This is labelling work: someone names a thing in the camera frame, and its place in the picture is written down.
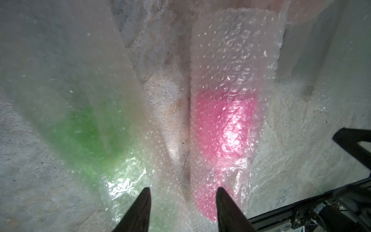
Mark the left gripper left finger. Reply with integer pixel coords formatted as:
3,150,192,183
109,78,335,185
112,187,151,232

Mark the bubble wrap sheet of yellow glass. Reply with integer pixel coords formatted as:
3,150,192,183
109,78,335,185
274,1,371,205

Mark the green glass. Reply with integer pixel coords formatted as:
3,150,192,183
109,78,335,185
1,1,192,232

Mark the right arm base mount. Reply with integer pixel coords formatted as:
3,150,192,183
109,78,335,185
290,200,371,232

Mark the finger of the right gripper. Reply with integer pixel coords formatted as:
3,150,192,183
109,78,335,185
332,128,371,170

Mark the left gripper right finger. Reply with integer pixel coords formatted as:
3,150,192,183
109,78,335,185
216,187,256,232

